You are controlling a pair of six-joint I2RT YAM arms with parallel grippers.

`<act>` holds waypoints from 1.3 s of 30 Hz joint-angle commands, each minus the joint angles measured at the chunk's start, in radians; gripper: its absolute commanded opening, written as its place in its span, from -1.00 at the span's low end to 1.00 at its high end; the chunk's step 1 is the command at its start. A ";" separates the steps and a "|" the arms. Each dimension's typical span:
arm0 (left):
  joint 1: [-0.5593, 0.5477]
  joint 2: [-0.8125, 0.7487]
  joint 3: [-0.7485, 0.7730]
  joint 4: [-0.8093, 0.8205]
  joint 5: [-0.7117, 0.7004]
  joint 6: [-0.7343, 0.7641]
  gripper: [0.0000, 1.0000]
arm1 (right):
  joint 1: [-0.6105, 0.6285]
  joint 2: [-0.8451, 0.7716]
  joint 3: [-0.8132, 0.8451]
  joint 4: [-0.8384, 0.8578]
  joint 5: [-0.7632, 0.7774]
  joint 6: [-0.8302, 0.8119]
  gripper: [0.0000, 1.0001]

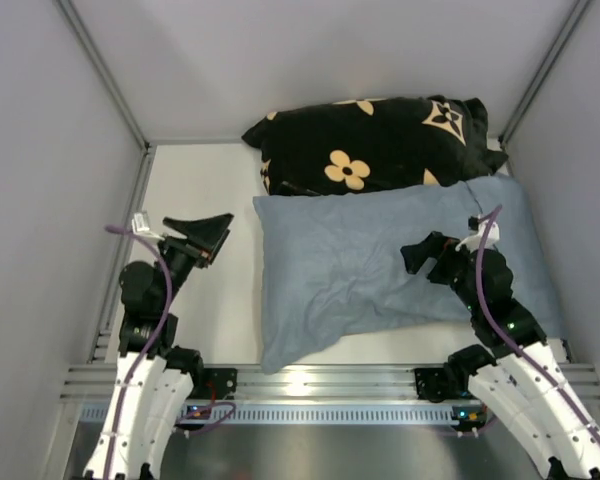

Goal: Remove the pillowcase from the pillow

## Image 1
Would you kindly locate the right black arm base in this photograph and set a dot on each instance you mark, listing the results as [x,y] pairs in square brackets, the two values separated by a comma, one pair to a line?
[435,385]

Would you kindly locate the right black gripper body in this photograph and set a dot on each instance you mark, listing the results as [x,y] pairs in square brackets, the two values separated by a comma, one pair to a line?
[441,263]

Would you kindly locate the right aluminium frame post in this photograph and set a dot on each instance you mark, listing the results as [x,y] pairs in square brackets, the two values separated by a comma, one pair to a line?
[558,45]

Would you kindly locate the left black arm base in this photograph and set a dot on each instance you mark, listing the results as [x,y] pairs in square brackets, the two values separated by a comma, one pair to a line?
[218,384]

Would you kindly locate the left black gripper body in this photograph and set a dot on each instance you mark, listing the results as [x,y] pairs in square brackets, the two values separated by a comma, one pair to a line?
[198,250]

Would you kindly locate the aluminium frame post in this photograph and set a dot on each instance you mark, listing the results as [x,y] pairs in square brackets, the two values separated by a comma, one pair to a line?
[558,45]
[81,33]

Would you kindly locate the blue grey pillowcase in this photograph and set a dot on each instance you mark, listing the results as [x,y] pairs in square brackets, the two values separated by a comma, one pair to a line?
[332,267]

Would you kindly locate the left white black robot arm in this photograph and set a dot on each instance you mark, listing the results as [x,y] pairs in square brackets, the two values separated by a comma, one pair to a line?
[153,376]

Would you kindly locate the slotted grey cable duct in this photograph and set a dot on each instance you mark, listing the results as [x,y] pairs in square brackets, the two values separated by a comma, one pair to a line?
[296,414]

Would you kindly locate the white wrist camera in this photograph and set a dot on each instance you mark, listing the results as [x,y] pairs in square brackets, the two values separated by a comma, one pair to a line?
[140,226]
[482,230]

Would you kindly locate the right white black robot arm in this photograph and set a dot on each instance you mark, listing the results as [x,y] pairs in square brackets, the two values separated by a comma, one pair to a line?
[512,369]

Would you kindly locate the black floral plush pillow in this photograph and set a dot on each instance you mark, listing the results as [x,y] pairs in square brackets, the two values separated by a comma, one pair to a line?
[371,145]

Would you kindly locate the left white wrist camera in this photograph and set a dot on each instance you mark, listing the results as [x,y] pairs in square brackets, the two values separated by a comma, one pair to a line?
[140,226]

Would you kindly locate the left aluminium frame post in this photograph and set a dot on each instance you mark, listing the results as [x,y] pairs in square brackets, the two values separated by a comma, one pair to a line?
[81,33]

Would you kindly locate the aluminium front rail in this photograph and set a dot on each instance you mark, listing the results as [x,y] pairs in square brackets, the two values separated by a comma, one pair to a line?
[311,383]

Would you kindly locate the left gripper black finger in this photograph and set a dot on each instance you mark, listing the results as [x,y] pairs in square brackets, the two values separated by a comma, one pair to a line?
[211,228]
[187,229]

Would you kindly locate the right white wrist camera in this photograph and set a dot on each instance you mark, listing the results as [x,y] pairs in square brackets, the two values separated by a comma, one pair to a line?
[482,230]

